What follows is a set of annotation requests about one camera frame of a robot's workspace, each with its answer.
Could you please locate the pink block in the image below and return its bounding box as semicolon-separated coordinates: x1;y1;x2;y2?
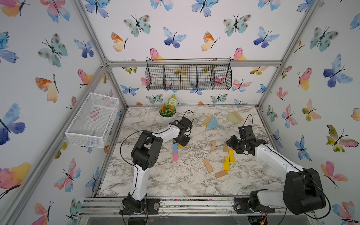
172;152;178;162

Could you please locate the natural wood block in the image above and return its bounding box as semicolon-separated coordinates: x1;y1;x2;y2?
223;142;228;152
203;158;213;173
211;140;217;151
215;170;228;179

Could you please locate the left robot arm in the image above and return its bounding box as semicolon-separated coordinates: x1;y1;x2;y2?
122;116;193;214

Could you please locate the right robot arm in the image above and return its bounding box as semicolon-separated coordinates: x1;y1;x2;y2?
226;125;330;215

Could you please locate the white potted artificial plant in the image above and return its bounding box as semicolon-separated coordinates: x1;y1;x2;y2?
159;94;179;124

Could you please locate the natural wood block bottom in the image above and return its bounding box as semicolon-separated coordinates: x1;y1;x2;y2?
215;170;228;179

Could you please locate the black wire wall basket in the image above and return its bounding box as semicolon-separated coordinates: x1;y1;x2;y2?
144;59;233;91

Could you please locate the white mesh wall basket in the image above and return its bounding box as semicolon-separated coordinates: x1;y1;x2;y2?
65;92;119;148

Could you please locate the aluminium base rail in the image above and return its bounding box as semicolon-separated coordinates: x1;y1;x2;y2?
80;196;316;217

